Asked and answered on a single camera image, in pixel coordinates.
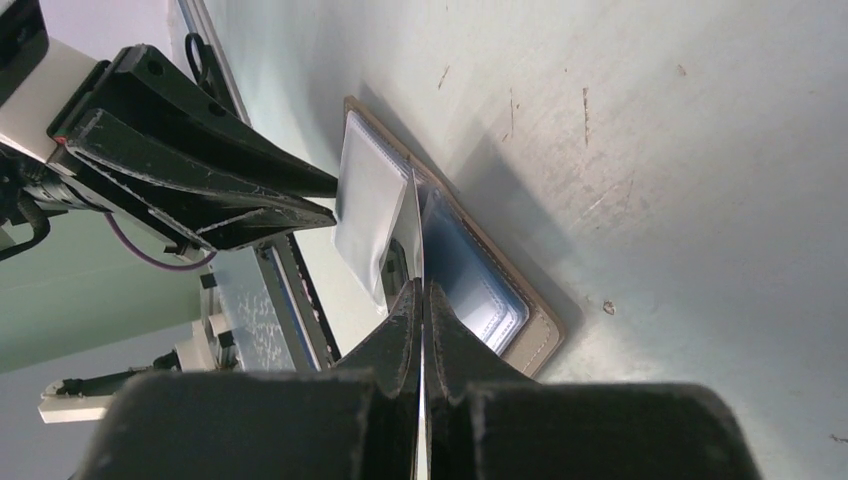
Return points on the beige leather card holder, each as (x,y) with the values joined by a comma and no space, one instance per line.
(486,290)

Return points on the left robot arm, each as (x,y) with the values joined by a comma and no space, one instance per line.
(39,74)

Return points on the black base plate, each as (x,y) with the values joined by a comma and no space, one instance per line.
(299,312)

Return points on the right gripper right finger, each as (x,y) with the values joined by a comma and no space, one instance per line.
(489,421)

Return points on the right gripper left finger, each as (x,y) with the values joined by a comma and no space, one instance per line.
(356,420)

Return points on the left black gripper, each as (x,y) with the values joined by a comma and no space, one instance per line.
(143,141)

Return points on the aluminium frame rail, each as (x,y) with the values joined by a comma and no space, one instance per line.
(206,58)

